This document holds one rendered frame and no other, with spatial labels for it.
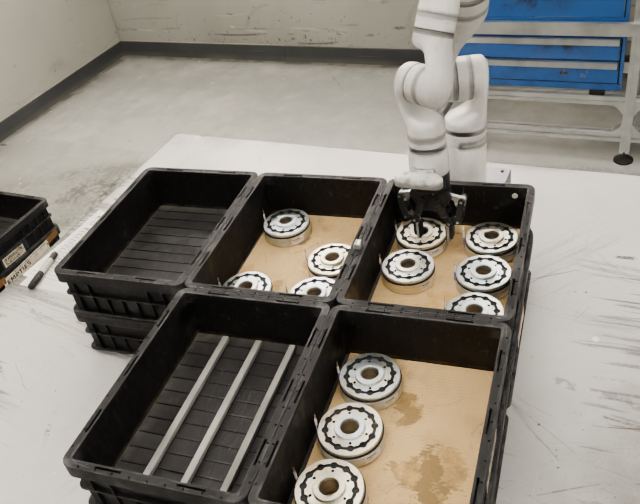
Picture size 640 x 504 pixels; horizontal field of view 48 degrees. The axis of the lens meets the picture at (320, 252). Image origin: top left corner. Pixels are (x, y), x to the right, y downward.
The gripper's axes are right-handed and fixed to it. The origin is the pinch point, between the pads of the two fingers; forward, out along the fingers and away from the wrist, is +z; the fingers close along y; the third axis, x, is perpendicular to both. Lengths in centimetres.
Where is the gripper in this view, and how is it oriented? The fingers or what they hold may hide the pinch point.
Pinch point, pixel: (434, 231)
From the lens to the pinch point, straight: 145.8
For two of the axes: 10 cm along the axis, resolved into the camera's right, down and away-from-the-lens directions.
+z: 1.6, 8.1, 5.6
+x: -4.3, 5.7, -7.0
